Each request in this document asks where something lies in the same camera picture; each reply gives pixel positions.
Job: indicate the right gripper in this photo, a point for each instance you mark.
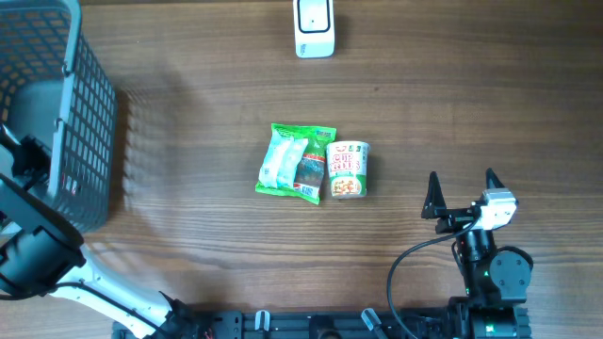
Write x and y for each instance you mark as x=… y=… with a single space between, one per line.
x=435 y=207

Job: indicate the cup noodles container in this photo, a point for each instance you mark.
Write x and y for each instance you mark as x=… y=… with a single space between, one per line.
x=347 y=167

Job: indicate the green snack bag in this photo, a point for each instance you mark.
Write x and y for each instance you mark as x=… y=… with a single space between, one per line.
x=295 y=161

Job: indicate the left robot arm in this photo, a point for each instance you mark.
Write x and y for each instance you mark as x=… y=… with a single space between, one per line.
x=48 y=257

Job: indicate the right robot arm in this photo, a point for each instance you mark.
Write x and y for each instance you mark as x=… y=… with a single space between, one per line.
x=496 y=278

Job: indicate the white barcode scanner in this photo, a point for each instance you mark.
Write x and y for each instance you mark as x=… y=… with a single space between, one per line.
x=314 y=30

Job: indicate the grey plastic shopping basket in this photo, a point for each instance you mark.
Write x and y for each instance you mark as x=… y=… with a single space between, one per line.
x=56 y=95

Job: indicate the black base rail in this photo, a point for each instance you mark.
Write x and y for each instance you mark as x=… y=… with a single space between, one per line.
x=236 y=325

